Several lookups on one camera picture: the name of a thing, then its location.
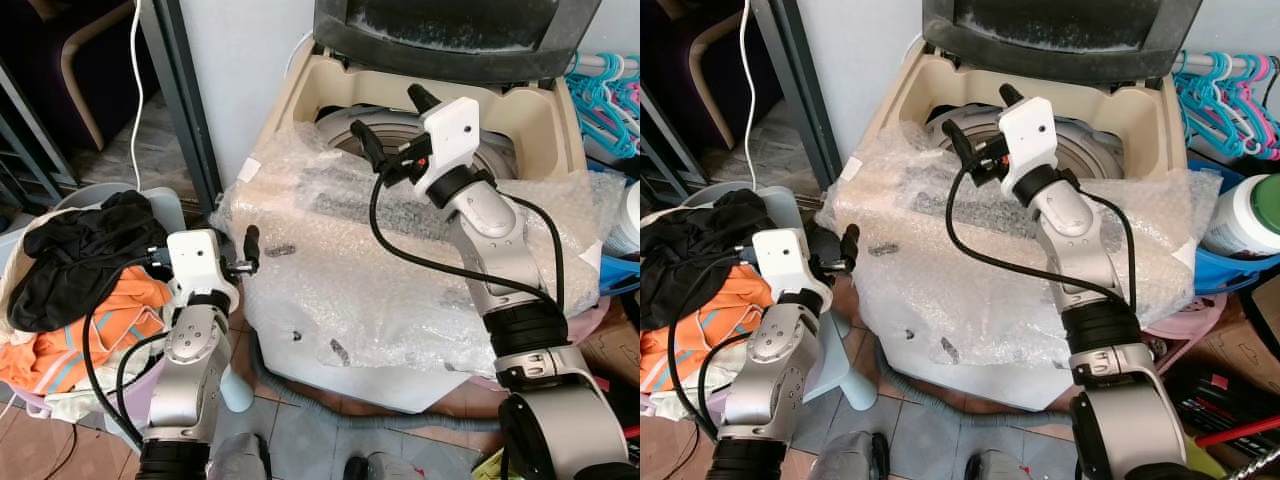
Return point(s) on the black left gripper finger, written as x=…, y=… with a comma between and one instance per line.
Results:
x=253, y=248
x=850, y=247

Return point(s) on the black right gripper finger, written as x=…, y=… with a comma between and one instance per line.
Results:
x=960, y=142
x=1012, y=95
x=368, y=145
x=423, y=98

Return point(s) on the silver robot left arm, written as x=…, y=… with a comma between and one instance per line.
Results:
x=770, y=370
x=190, y=370

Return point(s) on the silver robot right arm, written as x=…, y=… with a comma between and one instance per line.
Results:
x=560, y=420
x=1130, y=410

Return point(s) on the beige top-load washing machine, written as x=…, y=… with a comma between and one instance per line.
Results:
x=1160, y=110
x=555, y=110

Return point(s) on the teal plastic clothes hangers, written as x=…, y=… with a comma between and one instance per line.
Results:
x=595, y=100
x=1205, y=100

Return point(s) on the pink plastic clothes hangers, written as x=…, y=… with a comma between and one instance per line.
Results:
x=1262, y=110
x=632, y=90

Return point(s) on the dark grey washer lid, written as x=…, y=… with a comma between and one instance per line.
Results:
x=450, y=45
x=1050, y=40

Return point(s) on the clear bubble wrap sheet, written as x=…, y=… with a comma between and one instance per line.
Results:
x=950, y=290
x=330, y=270

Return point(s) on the steel washer drum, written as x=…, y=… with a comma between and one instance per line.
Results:
x=500, y=165
x=1090, y=150

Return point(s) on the orange garment with grey stripes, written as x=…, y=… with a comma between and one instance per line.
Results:
x=700, y=320
x=120, y=305

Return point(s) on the black garment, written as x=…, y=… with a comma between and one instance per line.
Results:
x=80, y=260
x=690, y=260

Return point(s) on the lavender plastic laundry basket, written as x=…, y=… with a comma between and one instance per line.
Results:
x=700, y=192
x=90, y=195

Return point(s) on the robot left leg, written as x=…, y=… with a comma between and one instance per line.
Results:
x=240, y=460
x=845, y=460

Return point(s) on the robot leg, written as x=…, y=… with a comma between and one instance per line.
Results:
x=1000, y=468
x=385, y=470
x=845, y=460
x=240, y=460

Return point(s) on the blue plastic basin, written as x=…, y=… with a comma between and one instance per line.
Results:
x=620, y=275
x=1230, y=275

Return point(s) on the white jar with green lid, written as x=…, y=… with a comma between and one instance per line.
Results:
x=1245, y=220
x=625, y=220

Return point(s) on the brown cardboard box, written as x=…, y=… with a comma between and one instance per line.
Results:
x=615, y=350
x=1250, y=340

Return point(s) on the pink plastic basin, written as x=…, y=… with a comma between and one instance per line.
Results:
x=1190, y=315
x=590, y=320

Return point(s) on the robot right leg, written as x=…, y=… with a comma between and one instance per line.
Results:
x=1000, y=468
x=385, y=470

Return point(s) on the yellow-green cloth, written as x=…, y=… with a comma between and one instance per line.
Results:
x=490, y=468
x=1205, y=462

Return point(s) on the black tool case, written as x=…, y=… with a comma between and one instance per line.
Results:
x=1220, y=395

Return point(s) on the red rod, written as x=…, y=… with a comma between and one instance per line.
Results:
x=1240, y=430

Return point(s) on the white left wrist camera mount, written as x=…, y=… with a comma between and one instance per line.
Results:
x=195, y=262
x=785, y=265

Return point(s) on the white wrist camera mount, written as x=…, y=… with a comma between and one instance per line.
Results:
x=1030, y=135
x=450, y=135
x=785, y=265
x=195, y=262

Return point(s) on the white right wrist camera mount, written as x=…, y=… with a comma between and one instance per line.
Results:
x=1030, y=135
x=450, y=135

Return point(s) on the dark grey metal door frame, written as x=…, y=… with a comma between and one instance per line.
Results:
x=800, y=90
x=185, y=100

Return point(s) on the dark chair with beige frame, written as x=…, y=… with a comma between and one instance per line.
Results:
x=680, y=40
x=40, y=40

